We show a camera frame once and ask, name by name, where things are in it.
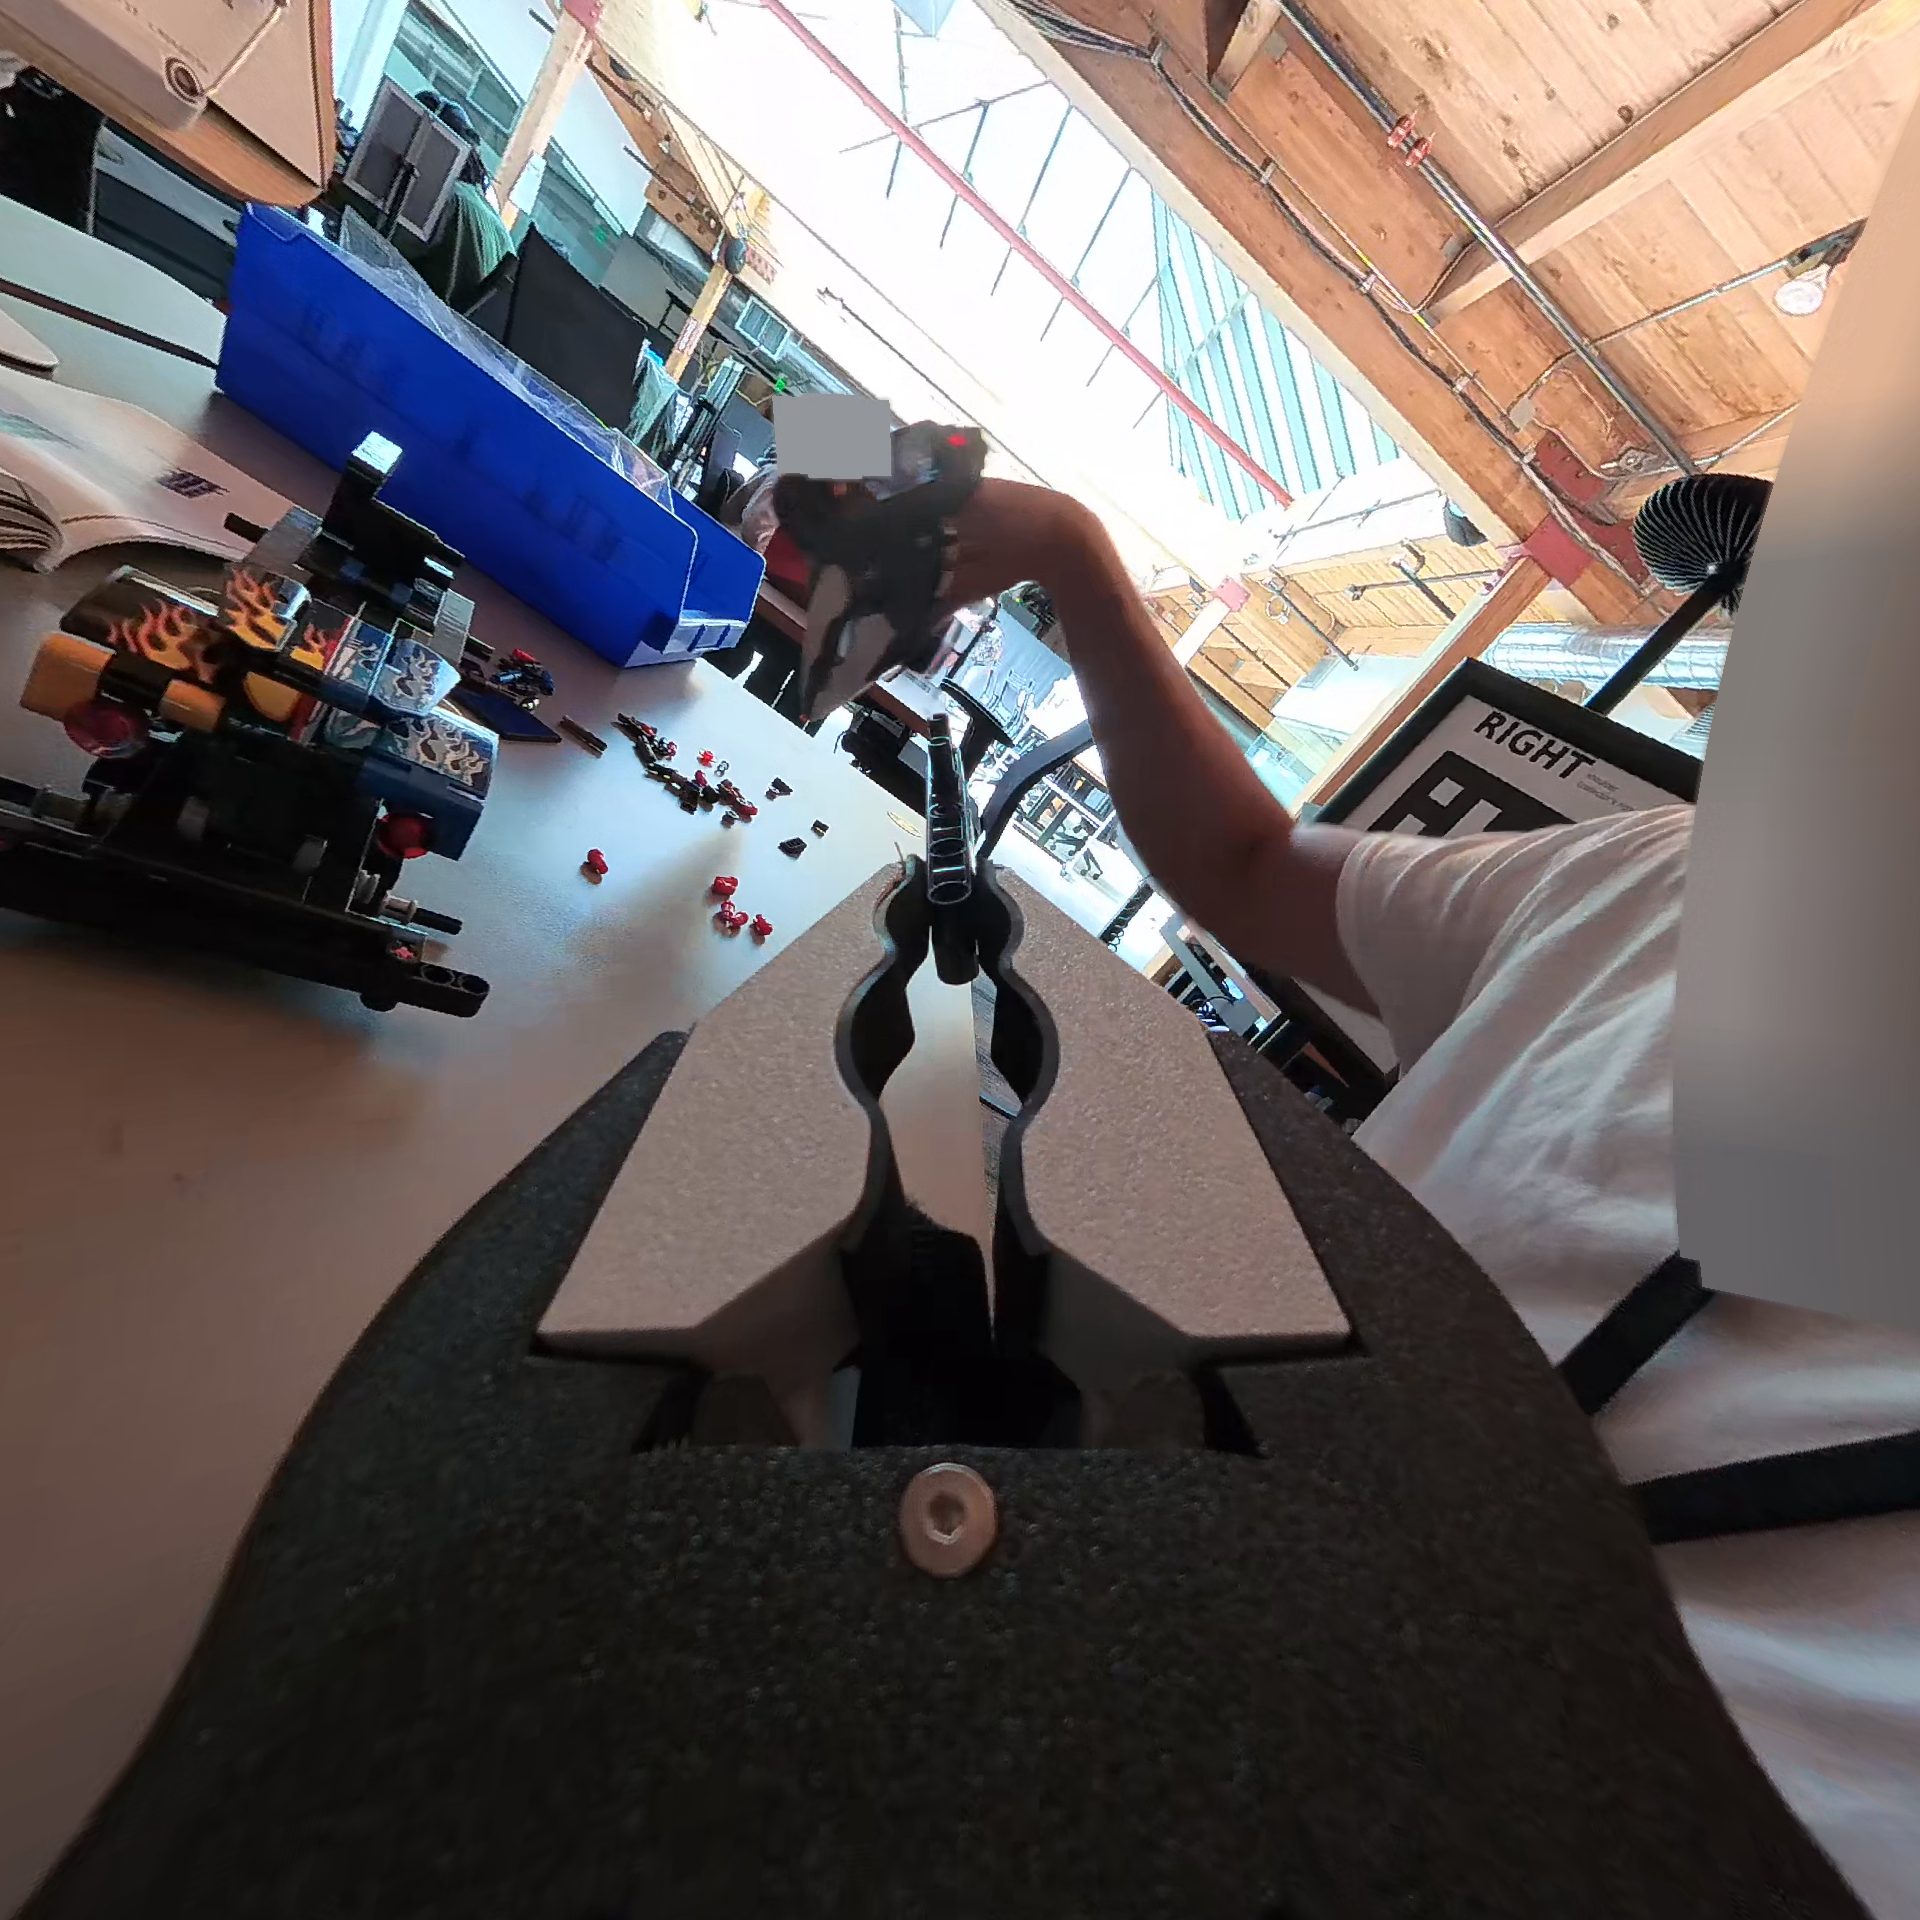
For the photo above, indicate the black monitor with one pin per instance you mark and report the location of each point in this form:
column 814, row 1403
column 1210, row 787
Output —
column 578, row 330

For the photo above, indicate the person's right hand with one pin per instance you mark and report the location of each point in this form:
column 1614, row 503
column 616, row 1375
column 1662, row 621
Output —
column 1020, row 541

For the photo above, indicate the person's right forearm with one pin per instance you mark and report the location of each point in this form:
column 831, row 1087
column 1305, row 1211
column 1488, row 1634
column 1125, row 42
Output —
column 1185, row 750

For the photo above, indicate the black ribbed round fixture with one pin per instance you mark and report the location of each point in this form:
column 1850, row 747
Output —
column 1702, row 525

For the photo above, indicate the black framed white sign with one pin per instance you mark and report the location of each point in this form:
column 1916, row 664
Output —
column 1515, row 772

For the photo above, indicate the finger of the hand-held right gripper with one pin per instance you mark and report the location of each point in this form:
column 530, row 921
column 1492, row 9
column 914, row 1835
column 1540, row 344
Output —
column 829, row 644
column 893, row 638

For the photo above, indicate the blue plastic bin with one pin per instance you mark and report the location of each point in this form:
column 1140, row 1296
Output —
column 451, row 434

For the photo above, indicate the thin black lego beam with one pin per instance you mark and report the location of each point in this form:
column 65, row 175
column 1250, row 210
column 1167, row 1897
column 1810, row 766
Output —
column 949, row 840

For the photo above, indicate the dark blue flat lego plate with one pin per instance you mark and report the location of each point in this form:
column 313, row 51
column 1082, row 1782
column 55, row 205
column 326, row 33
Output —
column 507, row 715

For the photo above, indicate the person's white t-shirt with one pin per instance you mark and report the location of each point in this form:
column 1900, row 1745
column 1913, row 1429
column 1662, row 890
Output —
column 1515, row 1081

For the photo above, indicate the scattered small lego pieces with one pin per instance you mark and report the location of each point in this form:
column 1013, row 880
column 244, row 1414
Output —
column 705, row 788

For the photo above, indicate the tan board with white plate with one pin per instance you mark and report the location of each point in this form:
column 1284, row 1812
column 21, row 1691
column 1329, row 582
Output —
column 164, row 75

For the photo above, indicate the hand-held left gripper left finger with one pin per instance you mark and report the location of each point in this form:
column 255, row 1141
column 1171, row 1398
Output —
column 720, row 1170

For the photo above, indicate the clear plastic bag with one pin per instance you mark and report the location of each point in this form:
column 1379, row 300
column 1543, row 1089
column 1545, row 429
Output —
column 494, row 339

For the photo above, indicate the ceiling spot lamp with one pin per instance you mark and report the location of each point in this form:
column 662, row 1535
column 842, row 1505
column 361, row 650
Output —
column 1803, row 284

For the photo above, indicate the lego truck model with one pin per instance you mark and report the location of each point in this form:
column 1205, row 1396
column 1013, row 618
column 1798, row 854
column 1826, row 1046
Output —
column 255, row 721

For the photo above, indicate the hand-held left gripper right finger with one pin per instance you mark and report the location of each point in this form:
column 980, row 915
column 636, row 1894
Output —
column 1171, row 1184

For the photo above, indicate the lego instruction booklet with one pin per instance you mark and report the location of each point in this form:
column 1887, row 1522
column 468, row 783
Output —
column 105, row 450

